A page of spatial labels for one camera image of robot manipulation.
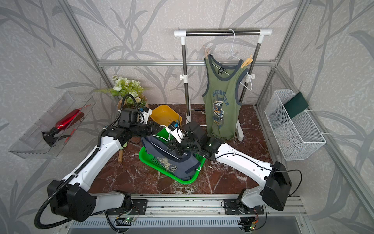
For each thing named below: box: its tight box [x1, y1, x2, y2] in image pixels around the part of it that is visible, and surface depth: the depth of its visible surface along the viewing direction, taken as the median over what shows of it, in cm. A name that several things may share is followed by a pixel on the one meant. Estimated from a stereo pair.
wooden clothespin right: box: [240, 54, 254, 69], surface depth 67 cm
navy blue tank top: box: [141, 135, 202, 181], surface depth 77 cm
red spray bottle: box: [40, 109, 85, 147], surface depth 65 cm
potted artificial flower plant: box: [97, 75, 150, 111], surface depth 93 cm
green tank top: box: [202, 54, 249, 140], surface depth 85 cm
